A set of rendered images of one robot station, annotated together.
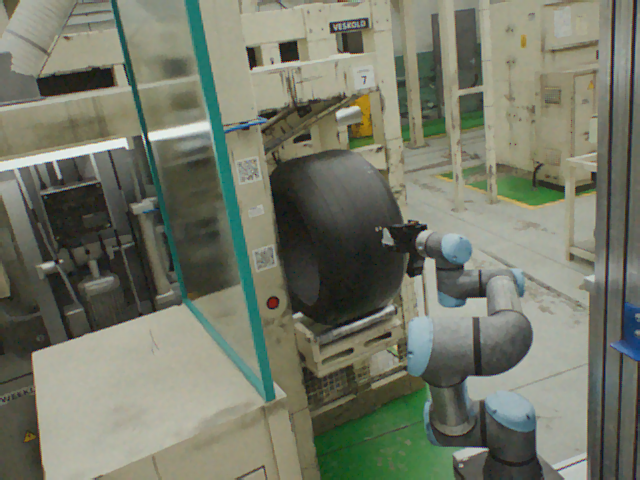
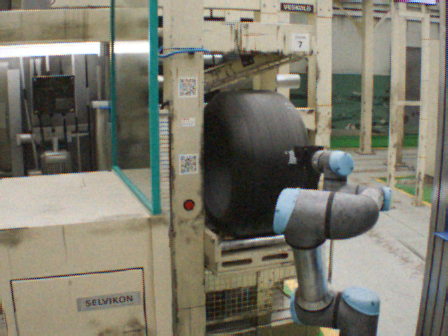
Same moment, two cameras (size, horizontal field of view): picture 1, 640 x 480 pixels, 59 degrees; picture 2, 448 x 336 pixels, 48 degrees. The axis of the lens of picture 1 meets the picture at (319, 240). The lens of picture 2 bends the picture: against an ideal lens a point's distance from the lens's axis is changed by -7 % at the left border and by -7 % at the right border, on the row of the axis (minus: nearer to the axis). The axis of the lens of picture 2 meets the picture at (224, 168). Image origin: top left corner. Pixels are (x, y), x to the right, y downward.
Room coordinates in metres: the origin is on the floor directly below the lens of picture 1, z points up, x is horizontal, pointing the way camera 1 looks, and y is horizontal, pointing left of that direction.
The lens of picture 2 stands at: (-0.29, -0.12, 1.60)
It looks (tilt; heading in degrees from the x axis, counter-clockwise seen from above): 11 degrees down; 5
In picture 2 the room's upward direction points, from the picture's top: straight up
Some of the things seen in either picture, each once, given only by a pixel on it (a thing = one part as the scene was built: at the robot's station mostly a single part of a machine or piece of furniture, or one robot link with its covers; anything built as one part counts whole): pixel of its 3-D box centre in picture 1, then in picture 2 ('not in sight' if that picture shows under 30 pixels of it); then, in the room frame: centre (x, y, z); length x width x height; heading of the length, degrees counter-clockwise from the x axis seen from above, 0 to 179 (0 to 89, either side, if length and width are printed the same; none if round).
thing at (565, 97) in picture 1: (588, 125); not in sight; (5.95, -3.02, 0.62); 0.91 x 0.58 x 1.25; 105
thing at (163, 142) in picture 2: not in sight; (164, 171); (1.70, 0.28, 1.19); 0.05 x 0.04 x 0.48; 26
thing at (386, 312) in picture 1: (353, 325); (256, 240); (1.77, -0.07, 0.90); 0.35 x 0.05 x 0.05; 116
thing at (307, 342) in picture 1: (290, 328); (201, 235); (1.82, 0.15, 0.90); 0.40 x 0.03 x 0.10; 26
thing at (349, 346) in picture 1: (354, 341); (254, 256); (1.77, -0.07, 0.83); 0.36 x 0.09 x 0.06; 116
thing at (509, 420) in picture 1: (508, 423); (358, 311); (1.16, -0.40, 0.88); 0.13 x 0.12 x 0.14; 73
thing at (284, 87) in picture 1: (294, 85); (242, 39); (2.22, 0.01, 1.71); 0.61 x 0.25 x 0.15; 116
